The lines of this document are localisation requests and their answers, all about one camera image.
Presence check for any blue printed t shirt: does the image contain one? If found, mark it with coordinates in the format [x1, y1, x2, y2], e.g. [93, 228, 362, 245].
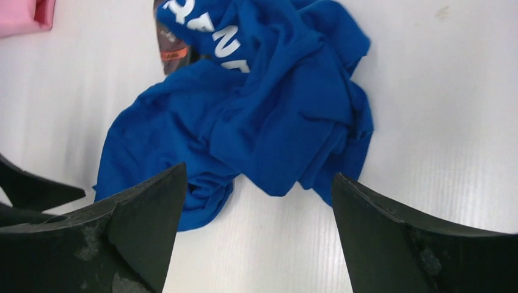
[95, 1, 373, 231]

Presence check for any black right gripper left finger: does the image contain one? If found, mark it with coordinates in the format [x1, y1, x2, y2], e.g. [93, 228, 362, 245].
[1, 163, 187, 292]

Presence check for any folded pink t shirt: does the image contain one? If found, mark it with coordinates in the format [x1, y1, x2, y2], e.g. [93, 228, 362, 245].
[1, 0, 56, 38]

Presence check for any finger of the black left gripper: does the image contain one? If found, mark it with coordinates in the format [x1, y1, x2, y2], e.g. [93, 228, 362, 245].
[1, 156, 86, 226]

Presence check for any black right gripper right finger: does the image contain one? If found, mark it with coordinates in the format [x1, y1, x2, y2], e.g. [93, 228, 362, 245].
[332, 174, 517, 292]

